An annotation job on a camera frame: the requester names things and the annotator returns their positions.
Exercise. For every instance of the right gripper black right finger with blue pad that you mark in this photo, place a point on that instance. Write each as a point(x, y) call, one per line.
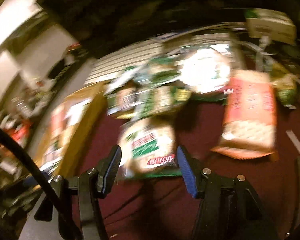
point(230, 208)

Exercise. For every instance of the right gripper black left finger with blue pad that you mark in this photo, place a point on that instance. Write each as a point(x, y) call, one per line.
point(69, 208)

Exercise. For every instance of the round cracker green pack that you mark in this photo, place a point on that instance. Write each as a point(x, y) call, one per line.
point(148, 150)

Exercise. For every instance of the cardboard box tray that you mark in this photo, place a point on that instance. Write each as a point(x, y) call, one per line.
point(69, 129)

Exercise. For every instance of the white computer keyboard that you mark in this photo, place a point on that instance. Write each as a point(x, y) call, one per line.
point(111, 65)

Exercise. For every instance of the black computer monitor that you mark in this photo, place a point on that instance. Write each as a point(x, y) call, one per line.
point(104, 26)

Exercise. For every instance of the white green medicine box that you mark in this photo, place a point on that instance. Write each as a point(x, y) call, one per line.
point(274, 24)

